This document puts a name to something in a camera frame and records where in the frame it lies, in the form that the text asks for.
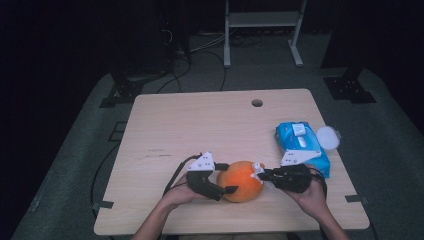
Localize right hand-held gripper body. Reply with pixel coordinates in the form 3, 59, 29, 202
271, 150, 322, 194

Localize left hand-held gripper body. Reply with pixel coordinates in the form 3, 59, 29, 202
185, 151, 225, 202

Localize white wet wipe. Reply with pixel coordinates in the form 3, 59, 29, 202
249, 162, 273, 188

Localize orange plush toy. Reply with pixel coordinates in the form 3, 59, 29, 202
216, 160, 266, 203

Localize blue wet wipes pack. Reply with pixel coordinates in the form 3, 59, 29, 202
274, 121, 332, 180

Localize person's right hand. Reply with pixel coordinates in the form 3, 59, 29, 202
285, 165, 329, 223

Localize person's left hand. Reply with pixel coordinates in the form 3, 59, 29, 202
162, 173, 206, 212

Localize white round lid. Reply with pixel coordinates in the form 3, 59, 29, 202
315, 125, 342, 151

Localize grey tape strip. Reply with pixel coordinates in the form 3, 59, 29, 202
344, 194, 369, 204
91, 199, 115, 211

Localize black stand base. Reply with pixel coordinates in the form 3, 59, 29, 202
323, 66, 378, 104
99, 78, 145, 109

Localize dark equipment stand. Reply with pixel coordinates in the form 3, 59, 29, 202
109, 0, 191, 78

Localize white metal stand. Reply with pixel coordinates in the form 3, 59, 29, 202
223, 0, 308, 69

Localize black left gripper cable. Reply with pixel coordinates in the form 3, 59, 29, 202
162, 153, 204, 201

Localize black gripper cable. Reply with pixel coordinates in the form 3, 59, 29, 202
162, 153, 204, 201
311, 166, 328, 201

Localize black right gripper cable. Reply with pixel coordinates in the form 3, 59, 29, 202
311, 166, 328, 201

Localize black floor cable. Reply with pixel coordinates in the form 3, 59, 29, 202
90, 143, 121, 218
199, 49, 228, 92
155, 54, 194, 95

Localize white floor cables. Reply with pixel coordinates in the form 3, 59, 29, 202
189, 33, 228, 54

